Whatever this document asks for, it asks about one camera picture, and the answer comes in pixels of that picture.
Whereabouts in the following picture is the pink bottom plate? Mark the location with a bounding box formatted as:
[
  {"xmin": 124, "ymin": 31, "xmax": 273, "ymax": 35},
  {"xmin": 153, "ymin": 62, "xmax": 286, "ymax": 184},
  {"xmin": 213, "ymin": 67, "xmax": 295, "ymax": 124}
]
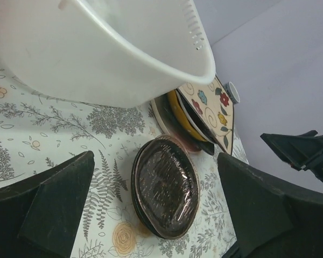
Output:
[{"xmin": 150, "ymin": 95, "xmax": 201, "ymax": 154}]

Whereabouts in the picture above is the yellow plate in stack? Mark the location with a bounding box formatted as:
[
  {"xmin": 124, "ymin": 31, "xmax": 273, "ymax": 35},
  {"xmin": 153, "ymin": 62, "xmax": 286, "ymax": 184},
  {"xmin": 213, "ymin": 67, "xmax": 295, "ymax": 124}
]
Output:
[{"xmin": 166, "ymin": 90, "xmax": 207, "ymax": 142}]

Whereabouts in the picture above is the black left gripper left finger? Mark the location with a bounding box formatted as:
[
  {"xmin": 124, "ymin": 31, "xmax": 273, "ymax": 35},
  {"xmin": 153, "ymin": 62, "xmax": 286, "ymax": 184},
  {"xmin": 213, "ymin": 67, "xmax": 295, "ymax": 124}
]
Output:
[{"xmin": 0, "ymin": 151, "xmax": 95, "ymax": 257}]

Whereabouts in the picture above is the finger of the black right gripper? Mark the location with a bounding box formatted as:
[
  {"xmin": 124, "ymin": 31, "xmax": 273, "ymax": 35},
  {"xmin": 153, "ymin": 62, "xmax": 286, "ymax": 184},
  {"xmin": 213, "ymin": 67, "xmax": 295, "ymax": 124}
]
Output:
[{"xmin": 261, "ymin": 130, "xmax": 323, "ymax": 170}]

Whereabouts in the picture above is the floral tablecloth mat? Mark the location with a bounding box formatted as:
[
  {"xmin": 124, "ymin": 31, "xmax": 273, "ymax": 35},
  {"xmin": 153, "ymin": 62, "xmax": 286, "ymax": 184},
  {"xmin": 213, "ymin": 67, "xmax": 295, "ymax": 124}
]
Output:
[{"xmin": 0, "ymin": 59, "xmax": 236, "ymax": 257}]

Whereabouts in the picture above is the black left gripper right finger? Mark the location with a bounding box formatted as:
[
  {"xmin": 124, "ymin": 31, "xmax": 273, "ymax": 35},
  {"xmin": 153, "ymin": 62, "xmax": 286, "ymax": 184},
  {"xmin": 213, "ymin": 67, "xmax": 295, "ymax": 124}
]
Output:
[{"xmin": 217, "ymin": 153, "xmax": 323, "ymax": 257}]

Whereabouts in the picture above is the black round plate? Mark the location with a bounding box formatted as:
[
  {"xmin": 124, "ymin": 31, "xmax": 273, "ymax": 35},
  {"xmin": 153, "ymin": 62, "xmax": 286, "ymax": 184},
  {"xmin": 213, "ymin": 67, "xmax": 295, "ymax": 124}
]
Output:
[{"xmin": 130, "ymin": 148, "xmax": 161, "ymax": 238}]

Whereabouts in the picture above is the grey mug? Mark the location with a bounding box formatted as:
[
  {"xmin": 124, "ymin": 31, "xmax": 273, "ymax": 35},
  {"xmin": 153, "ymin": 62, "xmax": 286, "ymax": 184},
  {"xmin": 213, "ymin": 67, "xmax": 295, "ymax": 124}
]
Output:
[{"xmin": 223, "ymin": 82, "xmax": 241, "ymax": 105}]

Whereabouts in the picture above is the square floral ceramic plate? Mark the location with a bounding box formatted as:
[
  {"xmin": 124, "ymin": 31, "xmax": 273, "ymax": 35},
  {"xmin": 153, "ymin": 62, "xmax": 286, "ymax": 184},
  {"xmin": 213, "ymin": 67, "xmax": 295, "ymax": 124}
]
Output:
[{"xmin": 176, "ymin": 77, "xmax": 234, "ymax": 155}]

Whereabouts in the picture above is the white plastic bin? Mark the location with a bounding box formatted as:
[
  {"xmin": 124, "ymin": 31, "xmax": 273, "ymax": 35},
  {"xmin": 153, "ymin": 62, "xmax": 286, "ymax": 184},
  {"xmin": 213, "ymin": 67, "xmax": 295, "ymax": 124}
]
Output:
[{"xmin": 0, "ymin": 1, "xmax": 216, "ymax": 108}]

